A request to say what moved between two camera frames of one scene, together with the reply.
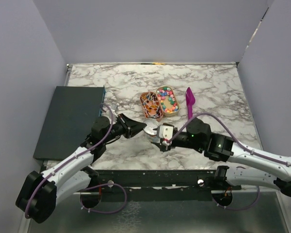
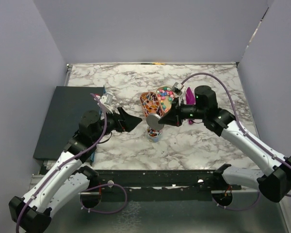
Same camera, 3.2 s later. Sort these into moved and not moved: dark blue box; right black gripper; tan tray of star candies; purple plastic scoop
Moved: right black gripper
Not moved: tan tray of star candies; purple plastic scoop; dark blue box
